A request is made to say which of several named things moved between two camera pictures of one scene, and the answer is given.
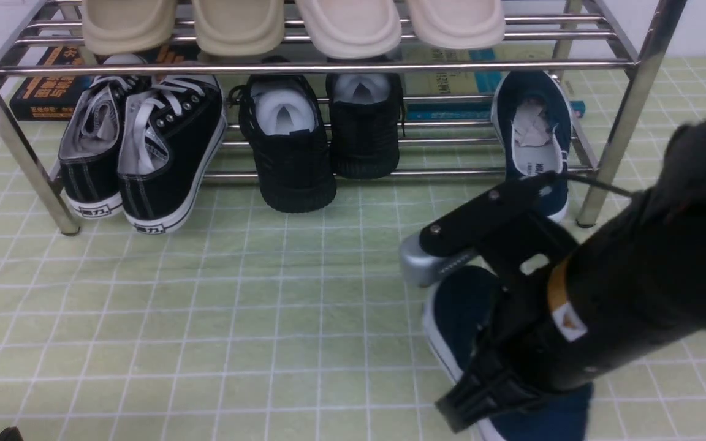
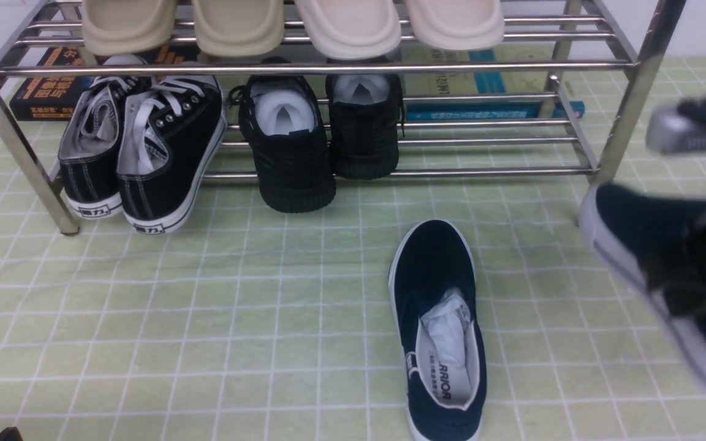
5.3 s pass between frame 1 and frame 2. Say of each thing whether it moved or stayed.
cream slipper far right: stayed
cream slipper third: stayed
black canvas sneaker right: stayed
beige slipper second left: stayed
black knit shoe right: stayed
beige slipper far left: stayed
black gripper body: moved
